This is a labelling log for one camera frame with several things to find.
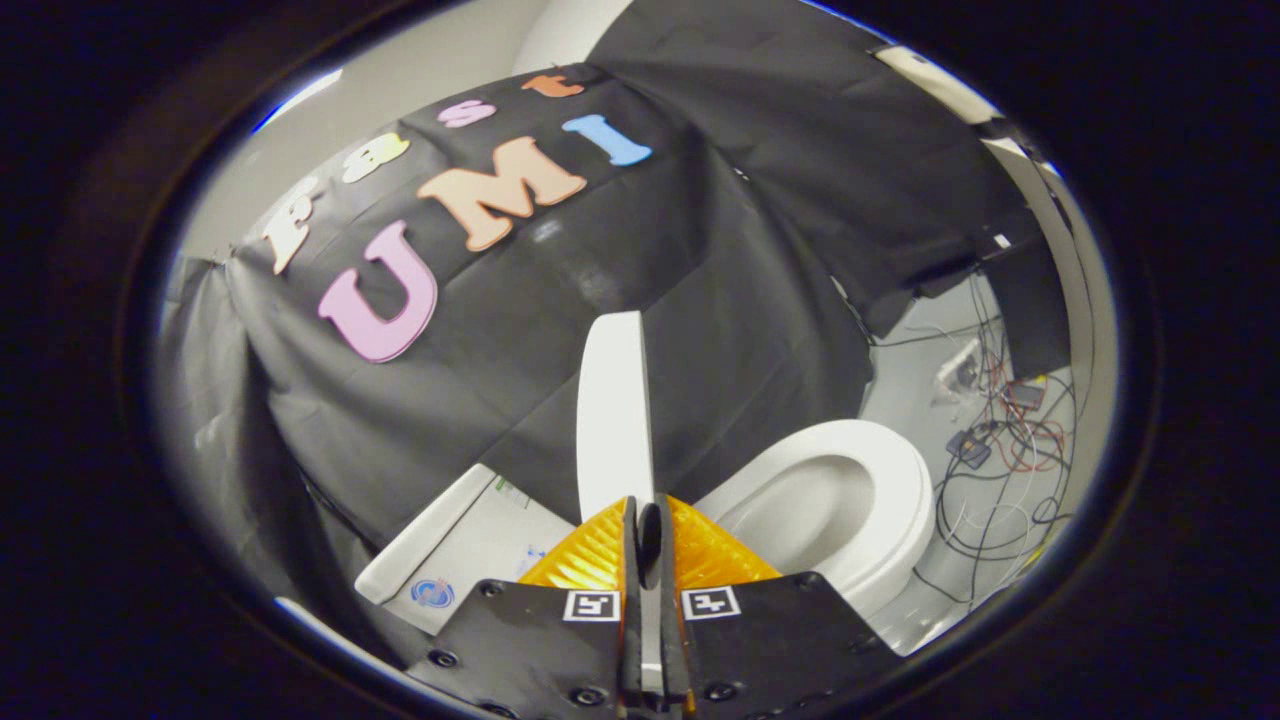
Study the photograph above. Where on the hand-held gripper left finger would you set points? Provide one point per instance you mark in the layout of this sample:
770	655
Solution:
540	650

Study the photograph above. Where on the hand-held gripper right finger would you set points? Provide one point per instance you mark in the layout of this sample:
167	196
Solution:
780	650

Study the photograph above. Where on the white toilet lid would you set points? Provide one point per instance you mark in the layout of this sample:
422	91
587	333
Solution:
612	420

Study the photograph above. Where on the small grey electronics box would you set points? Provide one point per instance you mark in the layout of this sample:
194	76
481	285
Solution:
968	447

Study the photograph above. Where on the black backdrop cloth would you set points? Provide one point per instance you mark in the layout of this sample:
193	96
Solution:
560	330

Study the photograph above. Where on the black box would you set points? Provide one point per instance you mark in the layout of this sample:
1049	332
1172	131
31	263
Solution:
1035	310

